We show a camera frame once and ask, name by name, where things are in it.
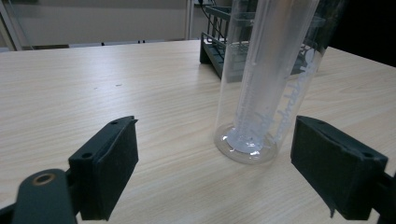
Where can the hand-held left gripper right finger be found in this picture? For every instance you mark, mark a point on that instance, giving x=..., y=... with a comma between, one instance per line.
x=336, y=174

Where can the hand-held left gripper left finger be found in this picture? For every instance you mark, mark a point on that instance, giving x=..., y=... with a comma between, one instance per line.
x=102, y=168

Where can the clear plastic graduated cylinder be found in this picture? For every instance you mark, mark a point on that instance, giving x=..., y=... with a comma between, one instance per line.
x=281, y=62

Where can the white inner filter tube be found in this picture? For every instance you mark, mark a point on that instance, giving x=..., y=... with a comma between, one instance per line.
x=264, y=77

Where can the dark grey rack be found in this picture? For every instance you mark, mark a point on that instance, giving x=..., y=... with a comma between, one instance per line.
x=214, y=46

